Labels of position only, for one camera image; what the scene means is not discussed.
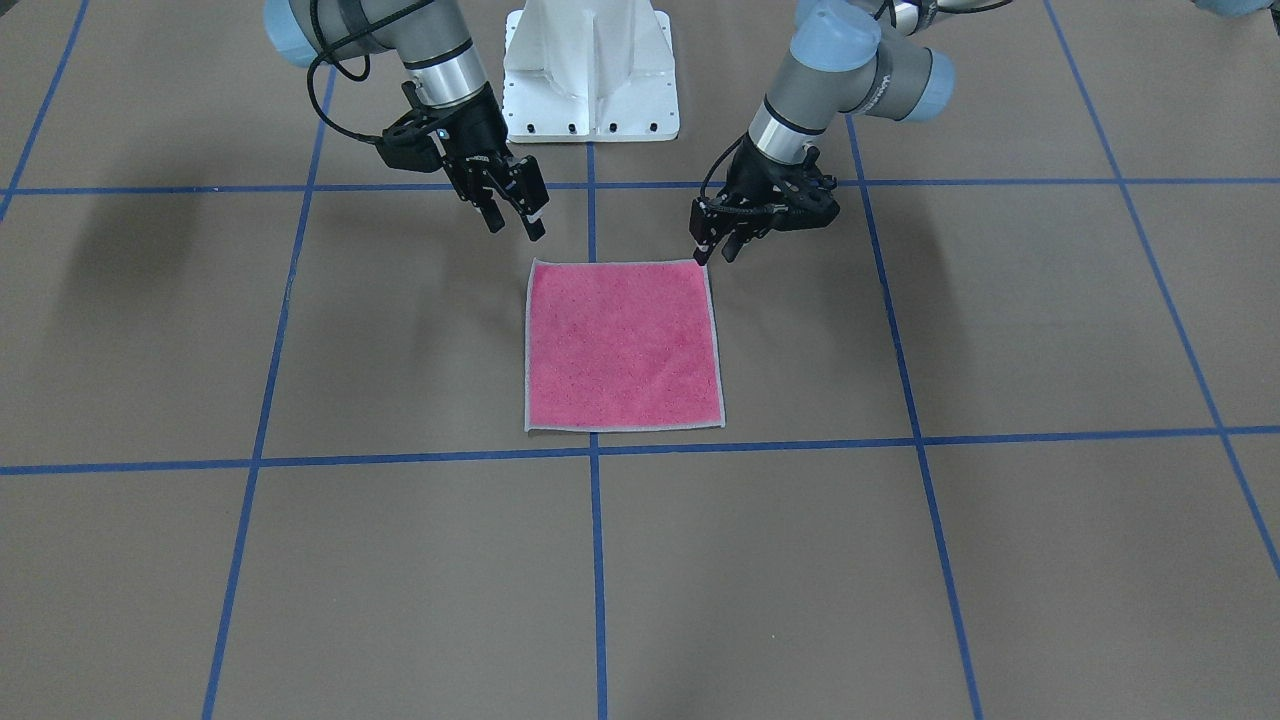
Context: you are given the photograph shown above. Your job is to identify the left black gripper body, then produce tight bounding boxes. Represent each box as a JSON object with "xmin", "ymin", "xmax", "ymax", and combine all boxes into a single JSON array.
[{"xmin": 690, "ymin": 135, "xmax": 786, "ymax": 250}]

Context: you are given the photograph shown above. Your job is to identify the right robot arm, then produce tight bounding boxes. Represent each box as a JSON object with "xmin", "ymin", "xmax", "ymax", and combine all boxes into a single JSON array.
[{"xmin": 262, "ymin": 1, "xmax": 549, "ymax": 242}]

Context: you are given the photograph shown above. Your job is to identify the pink towel with grey edge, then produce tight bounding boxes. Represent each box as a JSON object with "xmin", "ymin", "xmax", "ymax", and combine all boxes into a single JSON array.
[{"xmin": 524, "ymin": 259, "xmax": 726, "ymax": 433}]

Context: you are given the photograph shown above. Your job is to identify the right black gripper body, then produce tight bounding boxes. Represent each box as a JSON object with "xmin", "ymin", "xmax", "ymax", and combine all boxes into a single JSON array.
[{"xmin": 424, "ymin": 85, "xmax": 549, "ymax": 209}]

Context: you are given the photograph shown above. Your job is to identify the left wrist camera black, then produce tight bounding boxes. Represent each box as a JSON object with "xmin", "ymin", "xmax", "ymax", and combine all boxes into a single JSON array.
[{"xmin": 769, "ymin": 145, "xmax": 840, "ymax": 232}]

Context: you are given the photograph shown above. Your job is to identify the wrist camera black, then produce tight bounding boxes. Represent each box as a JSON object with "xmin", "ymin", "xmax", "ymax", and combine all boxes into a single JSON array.
[
  {"xmin": 375, "ymin": 108, "xmax": 445, "ymax": 174},
  {"xmin": 769, "ymin": 145, "xmax": 840, "ymax": 232}
]

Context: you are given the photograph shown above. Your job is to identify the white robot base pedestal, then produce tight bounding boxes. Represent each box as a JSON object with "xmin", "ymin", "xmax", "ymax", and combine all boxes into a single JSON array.
[{"xmin": 502, "ymin": 1, "xmax": 681, "ymax": 143}]

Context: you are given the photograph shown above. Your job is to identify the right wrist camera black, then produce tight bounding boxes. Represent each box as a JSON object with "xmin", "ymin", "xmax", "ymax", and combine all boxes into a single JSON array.
[{"xmin": 375, "ymin": 108, "xmax": 445, "ymax": 174}]

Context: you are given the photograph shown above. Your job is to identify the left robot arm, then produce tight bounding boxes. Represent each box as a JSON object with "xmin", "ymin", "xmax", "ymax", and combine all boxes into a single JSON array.
[{"xmin": 690, "ymin": 1, "xmax": 977, "ymax": 265}]

